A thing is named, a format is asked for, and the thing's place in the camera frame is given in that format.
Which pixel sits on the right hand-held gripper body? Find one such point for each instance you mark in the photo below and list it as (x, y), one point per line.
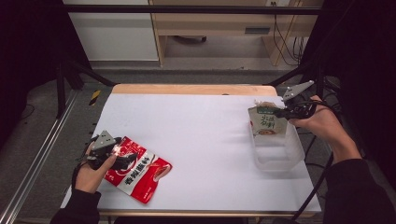
(299, 107)

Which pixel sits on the black metal frame bar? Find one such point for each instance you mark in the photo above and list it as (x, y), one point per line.
(186, 9)

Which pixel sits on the clear plastic container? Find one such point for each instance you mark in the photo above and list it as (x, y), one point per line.
(280, 155)

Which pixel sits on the beige green seasoning packet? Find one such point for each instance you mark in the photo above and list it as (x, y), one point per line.
(267, 123)

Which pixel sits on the red seasoning packet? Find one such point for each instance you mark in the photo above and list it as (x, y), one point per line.
(146, 174)

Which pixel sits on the person's left hand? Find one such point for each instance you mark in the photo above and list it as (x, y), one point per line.
(90, 179)

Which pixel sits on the aluminium floor rail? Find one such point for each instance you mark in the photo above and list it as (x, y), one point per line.
(34, 158)

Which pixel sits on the person's right hand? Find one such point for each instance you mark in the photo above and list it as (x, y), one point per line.
(323, 126)

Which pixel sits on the wooden desk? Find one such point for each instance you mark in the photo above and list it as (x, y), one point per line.
(202, 23)

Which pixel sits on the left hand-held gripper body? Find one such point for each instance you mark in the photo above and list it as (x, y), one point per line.
(104, 141)

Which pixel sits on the black metal stand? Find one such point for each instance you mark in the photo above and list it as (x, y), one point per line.
(59, 90)
(319, 79)

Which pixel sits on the black curtain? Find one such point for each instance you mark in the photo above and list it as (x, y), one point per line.
(367, 62)
(28, 46)

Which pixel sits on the white cabinet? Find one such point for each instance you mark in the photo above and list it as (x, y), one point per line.
(115, 37)

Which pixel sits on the white table cover sheet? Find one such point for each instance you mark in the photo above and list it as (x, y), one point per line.
(202, 140)

